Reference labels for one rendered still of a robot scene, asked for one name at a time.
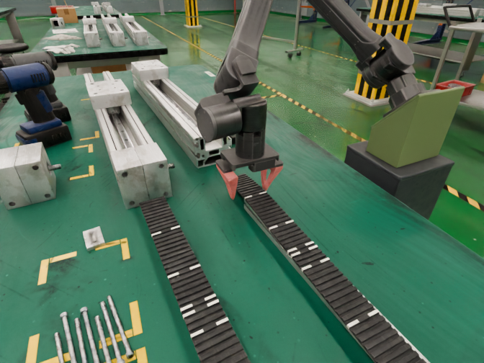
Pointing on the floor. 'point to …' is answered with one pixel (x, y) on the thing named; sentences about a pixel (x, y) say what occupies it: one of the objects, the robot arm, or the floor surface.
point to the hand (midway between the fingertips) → (248, 190)
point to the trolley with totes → (472, 99)
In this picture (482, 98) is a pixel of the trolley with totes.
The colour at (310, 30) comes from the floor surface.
